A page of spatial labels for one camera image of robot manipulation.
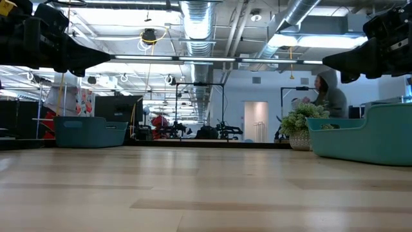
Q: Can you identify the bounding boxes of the large silver ventilation duct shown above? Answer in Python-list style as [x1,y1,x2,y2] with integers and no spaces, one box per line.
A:
[179,0,216,112]

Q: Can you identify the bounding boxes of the yellow tape tag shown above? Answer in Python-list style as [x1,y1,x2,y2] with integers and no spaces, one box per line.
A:
[0,0,17,17]

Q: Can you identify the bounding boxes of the yellow hanging pendant cable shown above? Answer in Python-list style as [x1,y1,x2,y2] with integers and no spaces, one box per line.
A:
[288,46,295,81]

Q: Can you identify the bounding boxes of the red fabric object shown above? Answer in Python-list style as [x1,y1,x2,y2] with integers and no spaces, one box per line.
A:
[151,115,171,141]

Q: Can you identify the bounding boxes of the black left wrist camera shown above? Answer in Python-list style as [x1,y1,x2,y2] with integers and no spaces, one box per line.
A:
[33,3,70,35]

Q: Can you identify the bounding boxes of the black bag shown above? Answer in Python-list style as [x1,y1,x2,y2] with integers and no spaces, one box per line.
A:
[194,125,220,140]

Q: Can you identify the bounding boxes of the green potted artificial plant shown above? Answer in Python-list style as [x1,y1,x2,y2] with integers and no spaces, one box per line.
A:
[278,102,331,151]

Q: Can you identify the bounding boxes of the colourful poster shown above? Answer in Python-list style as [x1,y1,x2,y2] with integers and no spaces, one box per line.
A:
[75,88,96,117]

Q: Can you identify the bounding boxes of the light teal plastic bin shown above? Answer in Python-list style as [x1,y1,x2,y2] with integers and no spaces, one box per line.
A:
[305,102,412,167]

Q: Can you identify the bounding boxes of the small black monitor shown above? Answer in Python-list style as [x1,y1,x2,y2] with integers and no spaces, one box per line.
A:
[348,105,366,120]

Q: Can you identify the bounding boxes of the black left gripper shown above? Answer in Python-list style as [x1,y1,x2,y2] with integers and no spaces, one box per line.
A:
[0,0,112,79]

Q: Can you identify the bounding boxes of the long ceiling light strip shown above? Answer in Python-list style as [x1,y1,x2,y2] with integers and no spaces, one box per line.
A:
[110,54,324,66]

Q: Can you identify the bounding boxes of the black frame stand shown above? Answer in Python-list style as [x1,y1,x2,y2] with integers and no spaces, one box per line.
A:
[280,86,319,109]
[174,82,225,133]

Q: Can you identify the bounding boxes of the dark teal plastic bin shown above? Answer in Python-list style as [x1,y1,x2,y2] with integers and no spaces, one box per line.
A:
[53,116,129,149]

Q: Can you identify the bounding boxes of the black aluminium table frame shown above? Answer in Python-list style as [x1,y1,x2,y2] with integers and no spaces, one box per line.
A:
[0,137,292,151]

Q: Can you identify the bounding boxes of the person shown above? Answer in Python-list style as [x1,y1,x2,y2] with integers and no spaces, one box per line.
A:
[301,69,350,119]

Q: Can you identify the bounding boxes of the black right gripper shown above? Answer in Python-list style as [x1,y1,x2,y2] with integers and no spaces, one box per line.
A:
[322,3,412,84]

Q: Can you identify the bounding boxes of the slanted silver ventilation duct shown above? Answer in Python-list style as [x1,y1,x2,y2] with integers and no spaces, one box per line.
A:
[250,0,323,65]

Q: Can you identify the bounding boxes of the white ceiling disc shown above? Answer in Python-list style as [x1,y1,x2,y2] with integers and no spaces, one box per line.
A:
[250,8,263,23]

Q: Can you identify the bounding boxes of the black ceiling dome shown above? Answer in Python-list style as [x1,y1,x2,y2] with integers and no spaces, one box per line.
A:
[141,28,158,46]

